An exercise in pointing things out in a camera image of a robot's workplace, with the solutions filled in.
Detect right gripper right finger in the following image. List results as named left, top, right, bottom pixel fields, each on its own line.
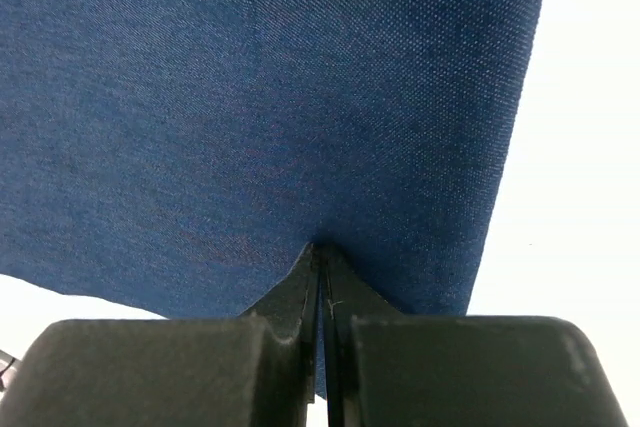
left=319, top=246, right=626, bottom=426

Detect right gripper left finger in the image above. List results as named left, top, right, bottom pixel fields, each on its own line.
left=1, top=245, right=319, bottom=426

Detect dark blue denim trousers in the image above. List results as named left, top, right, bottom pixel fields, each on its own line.
left=0, top=0, right=555, bottom=398

